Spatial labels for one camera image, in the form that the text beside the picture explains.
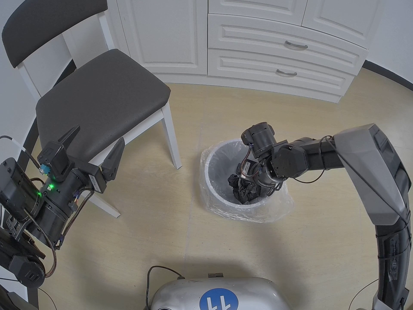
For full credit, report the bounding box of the black cable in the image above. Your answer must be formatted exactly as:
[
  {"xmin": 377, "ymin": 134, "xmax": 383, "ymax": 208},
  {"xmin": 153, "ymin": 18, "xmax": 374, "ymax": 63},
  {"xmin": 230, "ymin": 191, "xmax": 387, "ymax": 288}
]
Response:
[{"xmin": 146, "ymin": 265, "xmax": 185, "ymax": 310}]

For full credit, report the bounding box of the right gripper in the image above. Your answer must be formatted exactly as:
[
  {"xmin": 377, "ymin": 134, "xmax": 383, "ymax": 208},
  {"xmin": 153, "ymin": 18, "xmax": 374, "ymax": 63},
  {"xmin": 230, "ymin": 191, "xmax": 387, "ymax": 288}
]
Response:
[{"xmin": 255, "ymin": 160, "xmax": 286, "ymax": 199}]

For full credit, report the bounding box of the white trash bin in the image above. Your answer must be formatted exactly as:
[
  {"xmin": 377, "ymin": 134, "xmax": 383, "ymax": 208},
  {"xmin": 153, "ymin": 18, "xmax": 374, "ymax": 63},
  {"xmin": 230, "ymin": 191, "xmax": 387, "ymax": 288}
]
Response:
[{"xmin": 203, "ymin": 140, "xmax": 288, "ymax": 207}]

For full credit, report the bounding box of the dark grey white-legged chair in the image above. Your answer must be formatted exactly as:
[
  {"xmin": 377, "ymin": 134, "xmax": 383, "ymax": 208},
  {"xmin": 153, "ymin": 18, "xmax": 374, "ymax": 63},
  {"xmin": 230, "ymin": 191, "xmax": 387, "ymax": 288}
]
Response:
[{"xmin": 2, "ymin": 0, "xmax": 183, "ymax": 219}]

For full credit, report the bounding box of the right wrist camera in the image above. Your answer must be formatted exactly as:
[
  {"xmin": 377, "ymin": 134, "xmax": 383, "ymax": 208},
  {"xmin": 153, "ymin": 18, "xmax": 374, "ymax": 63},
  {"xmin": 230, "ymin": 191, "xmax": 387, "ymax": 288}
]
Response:
[{"xmin": 237, "ymin": 158, "xmax": 260, "ymax": 178}]

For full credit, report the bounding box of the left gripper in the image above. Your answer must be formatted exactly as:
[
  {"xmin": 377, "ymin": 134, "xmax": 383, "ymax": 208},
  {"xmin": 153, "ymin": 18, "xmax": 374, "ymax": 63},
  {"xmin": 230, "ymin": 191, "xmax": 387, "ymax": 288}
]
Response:
[{"xmin": 40, "ymin": 125, "xmax": 125, "ymax": 218}]

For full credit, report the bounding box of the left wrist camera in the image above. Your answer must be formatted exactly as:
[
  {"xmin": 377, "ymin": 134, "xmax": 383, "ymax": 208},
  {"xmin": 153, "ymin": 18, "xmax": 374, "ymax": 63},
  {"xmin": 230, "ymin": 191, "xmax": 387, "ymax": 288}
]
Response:
[{"xmin": 37, "ymin": 142, "xmax": 76, "ymax": 182}]

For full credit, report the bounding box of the clear plastic bag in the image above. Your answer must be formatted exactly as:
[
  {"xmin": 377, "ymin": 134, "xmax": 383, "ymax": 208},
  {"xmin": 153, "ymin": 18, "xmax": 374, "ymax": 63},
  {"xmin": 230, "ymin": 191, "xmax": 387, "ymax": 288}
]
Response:
[{"xmin": 200, "ymin": 138, "xmax": 295, "ymax": 223}]

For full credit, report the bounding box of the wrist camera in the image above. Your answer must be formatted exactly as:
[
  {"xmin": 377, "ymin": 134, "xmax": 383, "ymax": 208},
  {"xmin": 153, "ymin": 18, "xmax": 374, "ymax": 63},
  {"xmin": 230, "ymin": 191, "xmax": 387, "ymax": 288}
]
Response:
[
  {"xmin": 237, "ymin": 158, "xmax": 260, "ymax": 178},
  {"xmin": 37, "ymin": 142, "xmax": 76, "ymax": 182}
]

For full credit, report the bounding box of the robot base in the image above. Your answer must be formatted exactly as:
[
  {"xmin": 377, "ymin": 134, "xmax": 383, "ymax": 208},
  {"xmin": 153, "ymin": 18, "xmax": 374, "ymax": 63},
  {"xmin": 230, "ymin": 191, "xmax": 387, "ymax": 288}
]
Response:
[{"xmin": 147, "ymin": 273, "xmax": 291, "ymax": 310}]

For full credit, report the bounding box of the black plastic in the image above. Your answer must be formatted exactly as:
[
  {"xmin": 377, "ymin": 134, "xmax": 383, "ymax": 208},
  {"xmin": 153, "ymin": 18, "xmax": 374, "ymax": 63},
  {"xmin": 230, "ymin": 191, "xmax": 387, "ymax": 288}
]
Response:
[{"xmin": 227, "ymin": 173, "xmax": 262, "ymax": 204}]

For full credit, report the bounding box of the white wardrobe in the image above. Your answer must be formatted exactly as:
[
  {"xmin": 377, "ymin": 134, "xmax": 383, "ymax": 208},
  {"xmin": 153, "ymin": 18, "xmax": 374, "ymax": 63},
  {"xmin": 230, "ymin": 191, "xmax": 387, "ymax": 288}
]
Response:
[{"xmin": 103, "ymin": 0, "xmax": 388, "ymax": 104}]

